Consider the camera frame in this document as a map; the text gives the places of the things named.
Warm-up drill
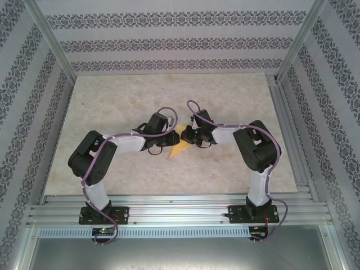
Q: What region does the yellow paper sheet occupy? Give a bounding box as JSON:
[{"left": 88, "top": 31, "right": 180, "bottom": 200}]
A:
[{"left": 168, "top": 123, "right": 195, "bottom": 159}]

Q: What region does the grey metal sheet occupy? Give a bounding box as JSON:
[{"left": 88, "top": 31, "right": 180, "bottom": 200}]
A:
[{"left": 16, "top": 224, "right": 348, "bottom": 270}]

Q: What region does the long aluminium mounting rail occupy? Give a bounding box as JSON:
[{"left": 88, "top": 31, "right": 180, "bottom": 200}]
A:
[{"left": 26, "top": 193, "right": 334, "bottom": 227}]

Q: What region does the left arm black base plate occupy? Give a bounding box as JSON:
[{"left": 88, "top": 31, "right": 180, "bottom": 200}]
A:
[{"left": 78, "top": 206, "right": 131, "bottom": 226}]

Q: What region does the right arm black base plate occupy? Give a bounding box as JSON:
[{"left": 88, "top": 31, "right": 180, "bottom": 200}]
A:
[{"left": 227, "top": 204, "right": 280, "bottom": 224}]

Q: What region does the aluminium side rail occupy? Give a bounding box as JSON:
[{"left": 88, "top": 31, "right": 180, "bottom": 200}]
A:
[{"left": 265, "top": 73, "right": 320, "bottom": 203}]

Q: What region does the slotted grey cable duct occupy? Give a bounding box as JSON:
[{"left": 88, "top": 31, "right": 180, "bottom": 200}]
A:
[{"left": 38, "top": 227, "right": 253, "bottom": 239}]

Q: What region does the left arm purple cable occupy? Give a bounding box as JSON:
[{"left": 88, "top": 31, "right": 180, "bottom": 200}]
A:
[{"left": 80, "top": 106, "right": 178, "bottom": 246}]

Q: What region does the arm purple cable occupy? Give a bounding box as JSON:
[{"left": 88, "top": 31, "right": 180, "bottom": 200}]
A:
[
  {"left": 186, "top": 99, "right": 289, "bottom": 245},
  {"left": 80, "top": 106, "right": 178, "bottom": 246}
]

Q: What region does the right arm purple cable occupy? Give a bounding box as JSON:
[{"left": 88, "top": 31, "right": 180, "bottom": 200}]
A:
[{"left": 186, "top": 99, "right": 289, "bottom": 245}]

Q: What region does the aluminium frame post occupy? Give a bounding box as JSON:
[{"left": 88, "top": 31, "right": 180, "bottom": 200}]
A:
[
  {"left": 275, "top": 0, "right": 330, "bottom": 85},
  {"left": 24, "top": 0, "right": 78, "bottom": 84}
]

